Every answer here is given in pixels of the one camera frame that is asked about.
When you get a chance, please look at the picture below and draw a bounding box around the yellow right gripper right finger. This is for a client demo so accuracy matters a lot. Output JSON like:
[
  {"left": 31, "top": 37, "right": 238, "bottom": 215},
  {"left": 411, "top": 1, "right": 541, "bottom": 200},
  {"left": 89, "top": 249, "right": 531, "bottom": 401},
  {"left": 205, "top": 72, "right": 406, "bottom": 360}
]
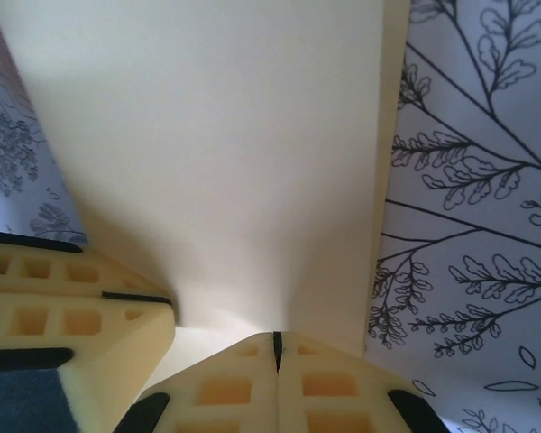
[{"left": 274, "top": 331, "right": 448, "bottom": 433}]

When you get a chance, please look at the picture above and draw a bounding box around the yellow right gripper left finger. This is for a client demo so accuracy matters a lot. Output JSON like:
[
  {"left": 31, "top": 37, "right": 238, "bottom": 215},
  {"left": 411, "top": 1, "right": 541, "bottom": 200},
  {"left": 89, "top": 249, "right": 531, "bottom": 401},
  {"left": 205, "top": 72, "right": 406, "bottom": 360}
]
[{"left": 125, "top": 331, "right": 279, "bottom": 433}]

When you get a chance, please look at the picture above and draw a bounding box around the floral patterned table cover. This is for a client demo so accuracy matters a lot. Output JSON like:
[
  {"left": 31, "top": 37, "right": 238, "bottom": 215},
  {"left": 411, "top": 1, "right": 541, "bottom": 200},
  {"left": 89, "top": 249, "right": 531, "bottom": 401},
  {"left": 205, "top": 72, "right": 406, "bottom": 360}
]
[{"left": 0, "top": 0, "right": 541, "bottom": 433}]

